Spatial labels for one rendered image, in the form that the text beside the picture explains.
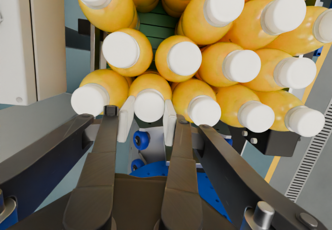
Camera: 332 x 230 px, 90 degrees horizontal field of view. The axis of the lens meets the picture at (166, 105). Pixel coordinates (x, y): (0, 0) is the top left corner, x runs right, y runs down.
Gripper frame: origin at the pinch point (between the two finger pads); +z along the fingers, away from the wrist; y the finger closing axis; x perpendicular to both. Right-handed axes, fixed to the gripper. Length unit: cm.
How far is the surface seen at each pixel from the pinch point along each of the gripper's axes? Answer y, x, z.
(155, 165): 2.7, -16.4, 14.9
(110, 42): -5.0, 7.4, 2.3
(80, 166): -55, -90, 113
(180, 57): 3.0, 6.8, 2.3
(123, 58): -3.5, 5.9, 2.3
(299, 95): 43, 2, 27
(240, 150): 76, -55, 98
